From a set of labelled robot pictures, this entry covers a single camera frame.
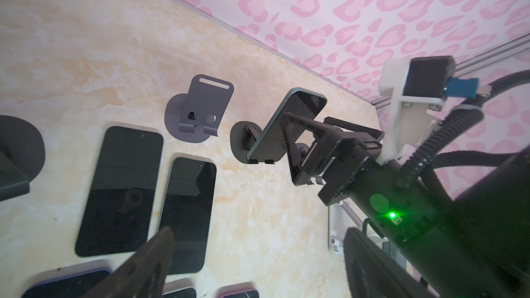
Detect grey round stand back right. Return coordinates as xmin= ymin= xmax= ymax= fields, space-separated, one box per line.
xmin=296 ymin=143 xmax=310 ymax=160

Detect aluminium frame post right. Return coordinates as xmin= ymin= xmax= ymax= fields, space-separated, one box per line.
xmin=370 ymin=32 xmax=530 ymax=110

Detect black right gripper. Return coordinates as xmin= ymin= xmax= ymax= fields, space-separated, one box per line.
xmin=281 ymin=113 xmax=385 ymax=206

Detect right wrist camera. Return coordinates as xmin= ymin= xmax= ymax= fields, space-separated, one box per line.
xmin=377 ymin=56 xmax=480 ymax=165

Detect purple-grey round stand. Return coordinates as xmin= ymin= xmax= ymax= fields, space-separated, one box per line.
xmin=164 ymin=74 xmax=235 ymax=143

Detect right black corrugated cable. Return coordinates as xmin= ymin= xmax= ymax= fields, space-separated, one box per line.
xmin=397 ymin=69 xmax=530 ymax=199

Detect black phone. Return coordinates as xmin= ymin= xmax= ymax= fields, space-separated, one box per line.
xmin=75 ymin=126 xmax=164 ymax=257
xmin=21 ymin=268 xmax=111 ymax=298
xmin=246 ymin=87 xmax=328 ymax=165
xmin=160 ymin=157 xmax=217 ymax=275
xmin=162 ymin=287 xmax=197 ymax=298
xmin=217 ymin=286 xmax=260 ymax=298

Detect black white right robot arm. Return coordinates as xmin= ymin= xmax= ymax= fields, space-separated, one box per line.
xmin=280 ymin=113 xmax=529 ymax=297

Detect black round stand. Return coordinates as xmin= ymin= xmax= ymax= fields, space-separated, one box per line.
xmin=1 ymin=115 xmax=46 ymax=201

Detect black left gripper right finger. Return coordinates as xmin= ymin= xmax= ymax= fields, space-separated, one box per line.
xmin=344 ymin=228 xmax=433 ymax=297

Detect dark round stand back middle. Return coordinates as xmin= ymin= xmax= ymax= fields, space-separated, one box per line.
xmin=230 ymin=121 xmax=262 ymax=164

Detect white stand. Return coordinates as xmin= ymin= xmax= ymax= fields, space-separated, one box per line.
xmin=328 ymin=199 xmax=367 ymax=256

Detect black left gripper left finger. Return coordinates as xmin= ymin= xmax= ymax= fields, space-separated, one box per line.
xmin=84 ymin=226 xmax=175 ymax=297

